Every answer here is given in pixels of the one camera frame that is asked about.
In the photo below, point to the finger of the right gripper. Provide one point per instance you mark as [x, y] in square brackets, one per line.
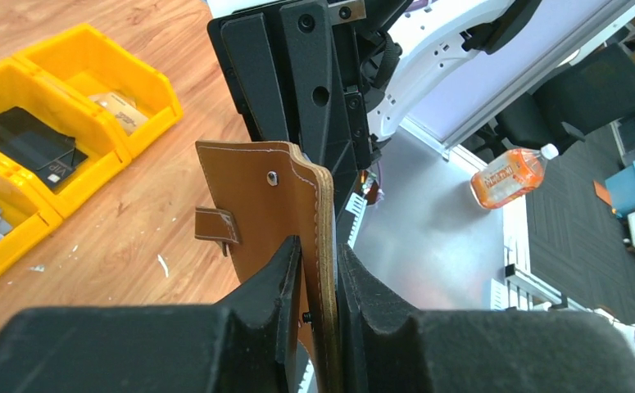
[292, 70]

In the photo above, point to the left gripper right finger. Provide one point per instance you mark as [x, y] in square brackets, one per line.
[388, 345]

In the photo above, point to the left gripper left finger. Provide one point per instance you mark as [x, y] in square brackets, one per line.
[245, 342]

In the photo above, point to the brown leather card holder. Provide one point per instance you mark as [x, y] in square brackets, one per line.
[264, 192]

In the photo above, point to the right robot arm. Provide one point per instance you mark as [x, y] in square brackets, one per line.
[406, 48]

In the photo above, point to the beige cards pile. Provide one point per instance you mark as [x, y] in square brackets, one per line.
[124, 110]

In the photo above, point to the black card holder in bin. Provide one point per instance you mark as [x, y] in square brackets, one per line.
[52, 156]

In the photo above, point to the yellow bin right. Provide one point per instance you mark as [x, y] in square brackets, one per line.
[83, 61]

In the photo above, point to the orange drink bottle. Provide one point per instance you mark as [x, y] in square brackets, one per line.
[511, 175]

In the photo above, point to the yellow bin middle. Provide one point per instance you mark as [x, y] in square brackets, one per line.
[27, 88]

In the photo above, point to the light blue storage box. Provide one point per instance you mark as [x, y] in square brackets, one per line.
[621, 187]

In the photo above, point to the black office chair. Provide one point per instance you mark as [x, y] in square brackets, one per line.
[566, 108]

